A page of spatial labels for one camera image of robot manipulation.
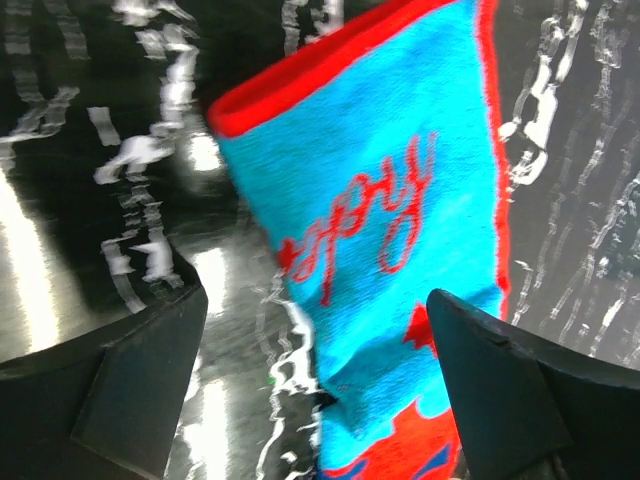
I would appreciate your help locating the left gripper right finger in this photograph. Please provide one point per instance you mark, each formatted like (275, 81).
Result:
(527, 408)

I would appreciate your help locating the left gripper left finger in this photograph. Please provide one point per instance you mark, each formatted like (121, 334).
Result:
(104, 405)

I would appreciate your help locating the red blue patterned towel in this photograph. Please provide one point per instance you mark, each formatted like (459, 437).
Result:
(371, 159)

